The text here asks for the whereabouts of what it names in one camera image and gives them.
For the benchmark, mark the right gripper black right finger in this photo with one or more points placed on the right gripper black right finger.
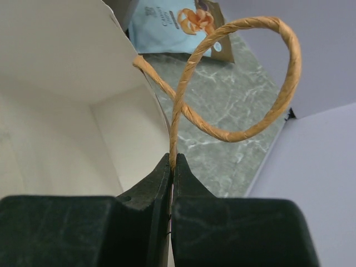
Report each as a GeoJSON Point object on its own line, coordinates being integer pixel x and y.
{"type": "Point", "coordinates": [212, 231]}

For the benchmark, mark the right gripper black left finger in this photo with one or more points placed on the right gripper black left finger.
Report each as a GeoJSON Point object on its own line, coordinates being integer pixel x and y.
{"type": "Point", "coordinates": [127, 230]}

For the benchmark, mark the brown paper takeout bag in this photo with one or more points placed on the brown paper takeout bag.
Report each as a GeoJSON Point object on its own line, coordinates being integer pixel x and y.
{"type": "Point", "coordinates": [83, 114]}

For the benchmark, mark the light blue nut bag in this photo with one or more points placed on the light blue nut bag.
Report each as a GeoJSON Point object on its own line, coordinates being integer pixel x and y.
{"type": "Point", "coordinates": [175, 26]}

